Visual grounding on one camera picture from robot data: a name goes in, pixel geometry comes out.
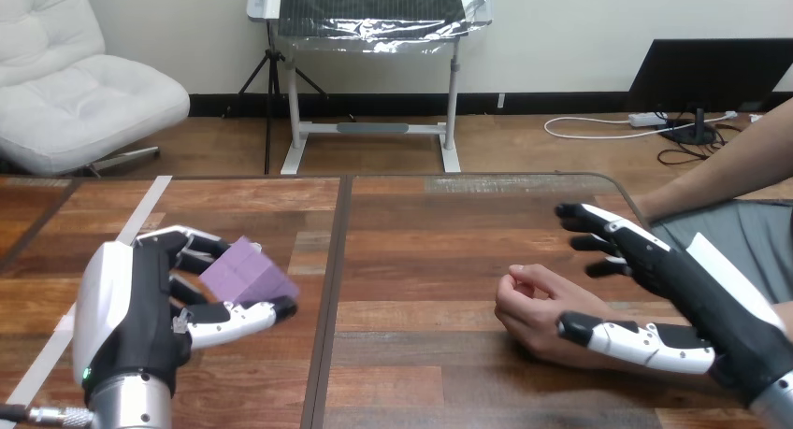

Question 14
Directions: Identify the person's hand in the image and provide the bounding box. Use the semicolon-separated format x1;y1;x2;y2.
493;264;623;370

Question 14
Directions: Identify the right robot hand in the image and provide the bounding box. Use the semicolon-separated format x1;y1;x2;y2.
554;203;793;408

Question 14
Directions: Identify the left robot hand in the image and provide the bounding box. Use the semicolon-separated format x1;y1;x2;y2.
72;224;299;397

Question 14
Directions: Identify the purple block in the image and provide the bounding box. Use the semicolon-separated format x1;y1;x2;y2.
198;236;302;307

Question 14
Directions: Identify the person's body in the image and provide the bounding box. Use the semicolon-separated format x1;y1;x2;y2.
649;199;793;306

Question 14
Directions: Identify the white power strip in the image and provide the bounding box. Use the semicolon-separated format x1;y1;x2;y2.
627;111;669;129

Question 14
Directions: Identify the dark screen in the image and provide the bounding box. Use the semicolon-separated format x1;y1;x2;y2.
626;38;793;147

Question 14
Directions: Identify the white cushioned chair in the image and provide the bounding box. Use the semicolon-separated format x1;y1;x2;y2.
0;0;192;179

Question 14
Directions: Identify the white desk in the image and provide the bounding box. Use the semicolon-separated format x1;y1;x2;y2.
246;0;464;176

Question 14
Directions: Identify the black tripod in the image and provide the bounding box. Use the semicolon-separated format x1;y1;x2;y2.
238;18;327;176

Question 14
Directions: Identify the foil sheet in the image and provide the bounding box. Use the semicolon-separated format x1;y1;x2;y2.
276;0;497;55

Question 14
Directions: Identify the black cable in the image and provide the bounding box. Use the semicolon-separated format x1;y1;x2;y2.
0;404;95;429

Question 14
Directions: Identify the tangle of cables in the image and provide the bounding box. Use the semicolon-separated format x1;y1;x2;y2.
543;107;764;167

